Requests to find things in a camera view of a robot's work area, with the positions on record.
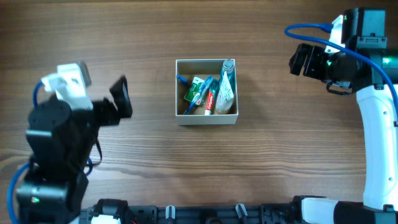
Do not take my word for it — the blue disposable razor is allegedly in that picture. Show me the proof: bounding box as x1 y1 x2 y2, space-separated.
176 75 190 88

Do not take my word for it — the green soap packet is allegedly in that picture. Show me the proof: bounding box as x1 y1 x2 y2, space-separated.
184 77 205 106

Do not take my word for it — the blue white toothbrush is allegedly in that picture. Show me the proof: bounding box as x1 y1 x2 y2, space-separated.
183 75 214 115

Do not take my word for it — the teal toothpaste tube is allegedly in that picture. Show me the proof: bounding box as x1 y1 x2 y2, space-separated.
205 80 219 116

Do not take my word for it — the white lotion tube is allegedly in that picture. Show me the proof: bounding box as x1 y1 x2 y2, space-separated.
215 72 234 114

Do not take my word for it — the blue mouthwash bottle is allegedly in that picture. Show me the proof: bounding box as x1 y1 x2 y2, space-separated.
219 59 236 96

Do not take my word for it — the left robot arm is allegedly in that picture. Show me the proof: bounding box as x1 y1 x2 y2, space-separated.
16 76 132 223

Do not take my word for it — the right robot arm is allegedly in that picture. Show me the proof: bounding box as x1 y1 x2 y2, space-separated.
284 7 397 223

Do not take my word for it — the white open cardboard box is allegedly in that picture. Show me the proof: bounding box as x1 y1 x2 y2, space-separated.
175 58 239 126

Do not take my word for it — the right blue cable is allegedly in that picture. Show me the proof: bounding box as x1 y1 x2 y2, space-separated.
284 23 398 119

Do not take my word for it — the blue cable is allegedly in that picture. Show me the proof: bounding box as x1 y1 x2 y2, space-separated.
284 23 398 119
6 80 94 224

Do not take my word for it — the left blue cable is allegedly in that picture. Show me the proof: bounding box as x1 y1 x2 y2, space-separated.
6 80 94 224

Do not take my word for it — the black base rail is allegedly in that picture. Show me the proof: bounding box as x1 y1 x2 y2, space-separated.
80 198 304 224

